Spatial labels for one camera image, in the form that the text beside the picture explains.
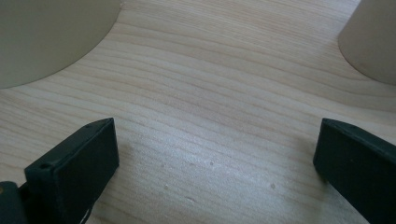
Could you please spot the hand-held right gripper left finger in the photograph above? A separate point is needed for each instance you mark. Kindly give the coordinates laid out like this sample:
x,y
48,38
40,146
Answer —
x,y
77,165

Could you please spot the beige round container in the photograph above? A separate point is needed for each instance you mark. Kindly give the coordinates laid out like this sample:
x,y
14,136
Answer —
x,y
372,37
46,34

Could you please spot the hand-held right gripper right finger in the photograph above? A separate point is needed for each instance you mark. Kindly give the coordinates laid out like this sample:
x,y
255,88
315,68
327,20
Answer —
x,y
358,168

